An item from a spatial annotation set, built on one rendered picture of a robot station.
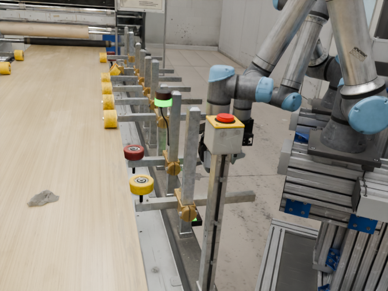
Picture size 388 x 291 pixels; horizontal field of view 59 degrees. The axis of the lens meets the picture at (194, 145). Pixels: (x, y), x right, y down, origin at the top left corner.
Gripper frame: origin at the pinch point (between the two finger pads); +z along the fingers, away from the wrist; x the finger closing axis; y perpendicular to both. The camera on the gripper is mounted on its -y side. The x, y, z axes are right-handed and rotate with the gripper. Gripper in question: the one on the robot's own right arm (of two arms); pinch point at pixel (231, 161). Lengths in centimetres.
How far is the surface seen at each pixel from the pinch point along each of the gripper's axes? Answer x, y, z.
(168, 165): -7.0, -28.9, -3.8
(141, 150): -2.7, -39.1, -8.6
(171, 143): -5.8, -27.8, -12.5
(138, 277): -66, -47, -8
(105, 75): 97, -49, -15
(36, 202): -34, -72, -9
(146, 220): -8.6, -37.7, 20.1
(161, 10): 247, 12, -48
